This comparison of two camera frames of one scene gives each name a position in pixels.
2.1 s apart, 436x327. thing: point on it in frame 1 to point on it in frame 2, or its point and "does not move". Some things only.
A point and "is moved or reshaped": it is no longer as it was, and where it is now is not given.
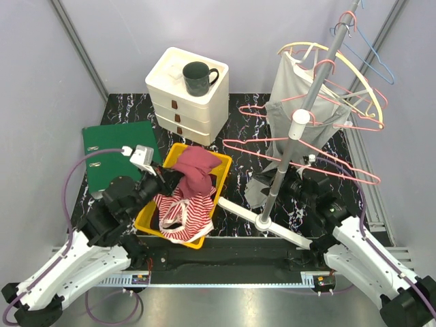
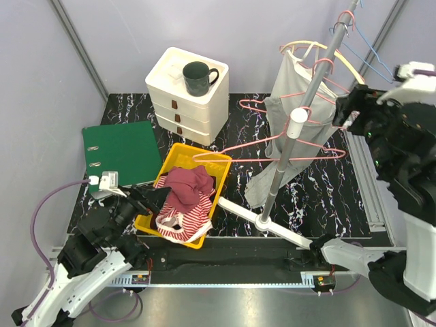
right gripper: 282,195 to 362,98
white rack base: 294,240 does not move
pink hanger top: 318,81 to 296,93
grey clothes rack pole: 300,119 does not move
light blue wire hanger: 372,50 does not move
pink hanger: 353,68 to 353,18
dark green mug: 196,78 does not move
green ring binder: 103,168 does not move
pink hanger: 375,184 to 198,158
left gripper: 169,178 to 143,198
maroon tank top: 193,163 is moved or reshaped
